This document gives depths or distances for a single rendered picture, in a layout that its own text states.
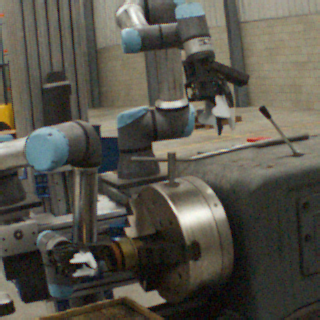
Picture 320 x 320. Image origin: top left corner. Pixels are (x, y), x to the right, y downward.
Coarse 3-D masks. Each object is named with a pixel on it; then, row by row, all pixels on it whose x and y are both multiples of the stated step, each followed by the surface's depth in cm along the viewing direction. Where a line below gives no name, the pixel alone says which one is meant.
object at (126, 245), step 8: (120, 240) 165; (128, 240) 165; (136, 240) 167; (104, 248) 165; (112, 248) 162; (120, 248) 163; (128, 248) 163; (104, 256) 167; (112, 256) 162; (120, 256) 162; (128, 256) 163; (136, 256) 163; (112, 264) 167; (120, 264) 162; (128, 264) 163; (136, 264) 164; (112, 272) 164
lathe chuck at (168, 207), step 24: (144, 192) 172; (168, 192) 164; (192, 192) 165; (168, 216) 163; (192, 216) 160; (144, 240) 179; (168, 240) 166; (192, 240) 159; (216, 240) 162; (168, 264) 169; (192, 264) 159; (216, 264) 163; (168, 288) 172; (192, 288) 163
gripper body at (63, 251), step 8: (64, 240) 174; (56, 248) 167; (64, 248) 167; (72, 248) 167; (48, 256) 172; (56, 256) 165; (64, 256) 164; (72, 256) 165; (56, 264) 168; (64, 264) 164; (72, 264) 166; (80, 264) 166; (56, 272) 168; (64, 272) 165; (72, 272) 165
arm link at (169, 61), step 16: (144, 0) 203; (160, 0) 204; (176, 0) 205; (160, 16) 205; (176, 48) 213; (160, 64) 216; (176, 64) 216; (160, 80) 219; (176, 80) 218; (160, 96) 222; (176, 96) 221; (160, 112) 223; (176, 112) 222; (192, 112) 225; (160, 128) 223; (176, 128) 224; (192, 128) 226
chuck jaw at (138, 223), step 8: (128, 200) 172; (136, 200) 173; (128, 208) 174; (136, 208) 172; (144, 208) 173; (128, 216) 170; (136, 216) 171; (144, 216) 172; (128, 224) 171; (136, 224) 170; (144, 224) 171; (152, 224) 171; (128, 232) 168; (136, 232) 169; (144, 232) 170; (152, 232) 170; (160, 232) 174
